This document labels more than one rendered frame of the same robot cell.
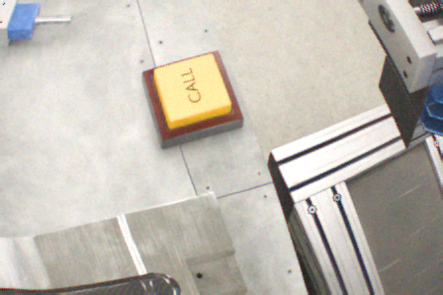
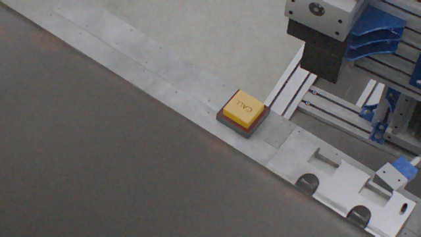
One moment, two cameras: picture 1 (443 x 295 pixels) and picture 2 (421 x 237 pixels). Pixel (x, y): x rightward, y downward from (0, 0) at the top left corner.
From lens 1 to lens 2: 69 cm
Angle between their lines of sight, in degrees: 18
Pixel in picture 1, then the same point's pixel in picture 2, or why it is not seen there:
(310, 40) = not seen: hidden behind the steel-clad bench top
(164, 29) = (204, 94)
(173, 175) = (260, 145)
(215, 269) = (316, 162)
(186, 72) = (237, 102)
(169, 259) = (301, 166)
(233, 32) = not seen: hidden behind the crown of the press
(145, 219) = (279, 156)
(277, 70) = not seen: hidden behind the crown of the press
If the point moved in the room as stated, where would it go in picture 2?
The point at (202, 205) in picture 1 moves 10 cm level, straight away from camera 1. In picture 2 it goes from (294, 137) to (265, 99)
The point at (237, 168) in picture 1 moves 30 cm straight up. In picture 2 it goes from (280, 128) to (298, 31)
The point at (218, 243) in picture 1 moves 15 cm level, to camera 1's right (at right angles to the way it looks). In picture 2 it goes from (312, 147) to (377, 116)
